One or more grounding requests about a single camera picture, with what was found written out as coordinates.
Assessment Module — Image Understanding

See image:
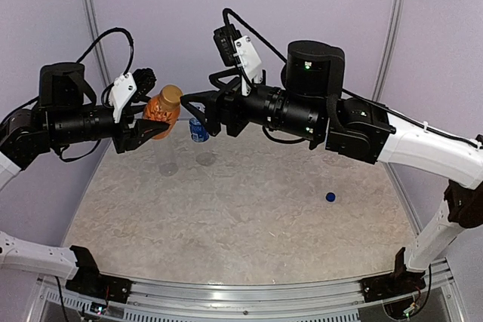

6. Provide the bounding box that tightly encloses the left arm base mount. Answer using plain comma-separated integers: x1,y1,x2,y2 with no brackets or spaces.
65,245,133,304

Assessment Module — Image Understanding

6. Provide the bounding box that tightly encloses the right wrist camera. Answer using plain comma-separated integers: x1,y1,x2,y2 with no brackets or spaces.
213,24,263,97

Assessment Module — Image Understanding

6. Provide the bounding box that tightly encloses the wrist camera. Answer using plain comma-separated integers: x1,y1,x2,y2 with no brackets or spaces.
108,68,156,124
213,24,263,97

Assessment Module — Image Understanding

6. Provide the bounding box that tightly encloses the right camera cable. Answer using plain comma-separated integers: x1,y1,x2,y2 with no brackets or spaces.
221,8,483,149

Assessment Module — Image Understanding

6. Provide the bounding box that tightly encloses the orange juice bottle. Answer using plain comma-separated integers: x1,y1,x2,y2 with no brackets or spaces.
143,93,180,140

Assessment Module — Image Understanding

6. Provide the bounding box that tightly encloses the brown bottle cap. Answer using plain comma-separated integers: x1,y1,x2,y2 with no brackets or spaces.
159,84,183,107

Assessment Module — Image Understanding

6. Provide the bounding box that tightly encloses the camera cable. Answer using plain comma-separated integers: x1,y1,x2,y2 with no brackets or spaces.
0,27,136,163
221,8,483,149

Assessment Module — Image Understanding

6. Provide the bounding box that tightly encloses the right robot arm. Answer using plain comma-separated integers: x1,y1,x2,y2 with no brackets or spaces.
181,38,482,295

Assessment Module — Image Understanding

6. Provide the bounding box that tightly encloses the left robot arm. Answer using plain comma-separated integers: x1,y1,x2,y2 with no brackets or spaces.
1,62,169,296

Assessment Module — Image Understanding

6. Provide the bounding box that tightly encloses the clear empty bottle white cap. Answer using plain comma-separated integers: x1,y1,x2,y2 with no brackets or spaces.
152,137,178,176

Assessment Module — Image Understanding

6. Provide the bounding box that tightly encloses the aluminium front rail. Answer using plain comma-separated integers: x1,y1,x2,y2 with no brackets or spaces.
26,259,469,321

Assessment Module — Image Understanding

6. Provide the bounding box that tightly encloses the aluminium frame post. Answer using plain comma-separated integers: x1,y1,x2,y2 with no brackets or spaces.
371,0,405,102
82,0,112,87

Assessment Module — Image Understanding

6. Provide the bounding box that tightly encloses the left camera cable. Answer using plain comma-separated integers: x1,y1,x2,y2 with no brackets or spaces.
0,27,136,163

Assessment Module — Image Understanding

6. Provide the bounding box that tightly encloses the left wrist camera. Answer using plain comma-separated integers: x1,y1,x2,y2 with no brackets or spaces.
108,68,156,124

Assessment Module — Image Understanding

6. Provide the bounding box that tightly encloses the left aluminium frame post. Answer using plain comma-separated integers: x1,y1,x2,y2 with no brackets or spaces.
82,0,112,87

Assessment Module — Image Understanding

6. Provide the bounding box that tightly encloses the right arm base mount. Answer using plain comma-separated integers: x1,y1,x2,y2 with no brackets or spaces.
359,247,426,302

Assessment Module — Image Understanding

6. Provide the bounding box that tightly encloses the small blue bottle white cap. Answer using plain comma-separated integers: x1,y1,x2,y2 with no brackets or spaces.
189,117,210,143

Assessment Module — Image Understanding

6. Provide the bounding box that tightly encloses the right aluminium frame post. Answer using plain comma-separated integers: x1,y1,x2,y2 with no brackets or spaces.
371,0,405,102

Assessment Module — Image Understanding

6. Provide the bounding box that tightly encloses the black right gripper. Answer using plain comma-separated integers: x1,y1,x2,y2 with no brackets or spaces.
179,66,325,140

